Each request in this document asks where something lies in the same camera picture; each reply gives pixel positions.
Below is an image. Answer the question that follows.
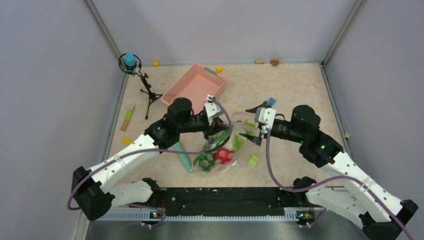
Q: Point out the green bell pepper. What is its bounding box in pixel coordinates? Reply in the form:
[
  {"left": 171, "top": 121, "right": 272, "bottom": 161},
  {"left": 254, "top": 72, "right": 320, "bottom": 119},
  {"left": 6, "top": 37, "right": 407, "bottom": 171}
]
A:
[{"left": 193, "top": 130, "right": 230, "bottom": 172}]

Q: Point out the teal silicone tool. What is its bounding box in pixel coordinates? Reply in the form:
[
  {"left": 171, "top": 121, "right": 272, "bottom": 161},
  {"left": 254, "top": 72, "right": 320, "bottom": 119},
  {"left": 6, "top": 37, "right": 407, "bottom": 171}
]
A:
[{"left": 173, "top": 142, "right": 192, "bottom": 173}]

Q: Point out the yellow block at left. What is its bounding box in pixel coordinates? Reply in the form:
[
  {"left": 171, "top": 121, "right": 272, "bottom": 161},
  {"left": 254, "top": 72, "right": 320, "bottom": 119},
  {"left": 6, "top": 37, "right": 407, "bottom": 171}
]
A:
[{"left": 122, "top": 138, "right": 133, "bottom": 146}]

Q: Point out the brown wooden piece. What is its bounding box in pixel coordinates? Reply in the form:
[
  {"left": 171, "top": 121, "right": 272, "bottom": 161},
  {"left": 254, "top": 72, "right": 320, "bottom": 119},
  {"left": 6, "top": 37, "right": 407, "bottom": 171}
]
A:
[{"left": 270, "top": 59, "right": 280, "bottom": 67}]

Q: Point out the blue toy block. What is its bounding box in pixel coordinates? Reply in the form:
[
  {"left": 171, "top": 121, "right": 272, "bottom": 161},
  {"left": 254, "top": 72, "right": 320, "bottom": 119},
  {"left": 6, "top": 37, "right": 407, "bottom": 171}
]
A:
[{"left": 268, "top": 97, "right": 276, "bottom": 107}]

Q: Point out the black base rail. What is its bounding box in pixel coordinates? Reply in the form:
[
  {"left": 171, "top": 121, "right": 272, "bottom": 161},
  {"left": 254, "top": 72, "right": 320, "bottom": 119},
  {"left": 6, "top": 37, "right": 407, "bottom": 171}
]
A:
[{"left": 143, "top": 187, "right": 314, "bottom": 217}]

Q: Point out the pink plastic basket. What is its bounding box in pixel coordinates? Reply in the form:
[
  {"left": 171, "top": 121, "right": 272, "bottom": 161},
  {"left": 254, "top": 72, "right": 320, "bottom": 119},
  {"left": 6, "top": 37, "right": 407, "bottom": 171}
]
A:
[{"left": 161, "top": 63, "right": 227, "bottom": 114}]

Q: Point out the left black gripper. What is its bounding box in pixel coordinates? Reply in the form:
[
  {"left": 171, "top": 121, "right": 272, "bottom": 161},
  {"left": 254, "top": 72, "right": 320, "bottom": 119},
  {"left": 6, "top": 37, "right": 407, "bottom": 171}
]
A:
[{"left": 178, "top": 114, "right": 230, "bottom": 140}]

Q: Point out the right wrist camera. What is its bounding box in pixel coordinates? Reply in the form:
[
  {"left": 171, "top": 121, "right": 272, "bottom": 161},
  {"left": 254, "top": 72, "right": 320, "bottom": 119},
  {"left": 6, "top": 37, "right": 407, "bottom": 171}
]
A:
[{"left": 255, "top": 107, "right": 277, "bottom": 134}]

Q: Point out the clear pink zip bag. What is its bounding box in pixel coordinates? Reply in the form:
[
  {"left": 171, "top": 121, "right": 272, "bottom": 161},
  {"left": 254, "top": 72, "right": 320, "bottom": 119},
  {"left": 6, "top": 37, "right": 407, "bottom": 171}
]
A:
[{"left": 192, "top": 111, "right": 259, "bottom": 176}]

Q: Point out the green celery stalk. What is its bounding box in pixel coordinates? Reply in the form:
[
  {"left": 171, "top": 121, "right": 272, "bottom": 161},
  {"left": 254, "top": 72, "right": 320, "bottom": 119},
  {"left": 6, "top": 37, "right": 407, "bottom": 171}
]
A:
[{"left": 231, "top": 120, "right": 257, "bottom": 152}]

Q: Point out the wooden cork cylinder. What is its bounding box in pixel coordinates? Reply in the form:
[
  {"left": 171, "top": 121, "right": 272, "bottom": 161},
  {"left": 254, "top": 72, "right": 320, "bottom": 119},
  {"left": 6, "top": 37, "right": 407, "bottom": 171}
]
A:
[{"left": 255, "top": 59, "right": 266, "bottom": 65}]

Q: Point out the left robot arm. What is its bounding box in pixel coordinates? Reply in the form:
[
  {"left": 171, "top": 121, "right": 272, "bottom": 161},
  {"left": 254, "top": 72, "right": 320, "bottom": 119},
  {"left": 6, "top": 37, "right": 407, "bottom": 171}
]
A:
[{"left": 67, "top": 95, "right": 233, "bottom": 221}]

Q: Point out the blue microphone on tripod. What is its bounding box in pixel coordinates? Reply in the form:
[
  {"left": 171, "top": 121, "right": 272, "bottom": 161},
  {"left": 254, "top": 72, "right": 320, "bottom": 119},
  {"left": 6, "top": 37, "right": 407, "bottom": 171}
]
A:
[{"left": 118, "top": 52, "right": 163, "bottom": 120}]

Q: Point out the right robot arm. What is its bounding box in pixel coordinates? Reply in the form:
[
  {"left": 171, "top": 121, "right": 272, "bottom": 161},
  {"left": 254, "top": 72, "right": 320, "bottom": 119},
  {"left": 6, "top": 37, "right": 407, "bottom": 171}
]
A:
[{"left": 247, "top": 101, "right": 418, "bottom": 240}]

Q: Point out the green and wood stick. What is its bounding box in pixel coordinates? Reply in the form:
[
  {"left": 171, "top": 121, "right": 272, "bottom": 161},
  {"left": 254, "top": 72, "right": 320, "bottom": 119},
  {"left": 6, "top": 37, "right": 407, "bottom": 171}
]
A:
[{"left": 120, "top": 105, "right": 136, "bottom": 131}]

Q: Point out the green square block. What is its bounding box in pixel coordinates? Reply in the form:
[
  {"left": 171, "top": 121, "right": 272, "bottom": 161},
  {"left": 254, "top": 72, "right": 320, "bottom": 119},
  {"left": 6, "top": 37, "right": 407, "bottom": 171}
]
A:
[{"left": 248, "top": 154, "right": 261, "bottom": 167}]

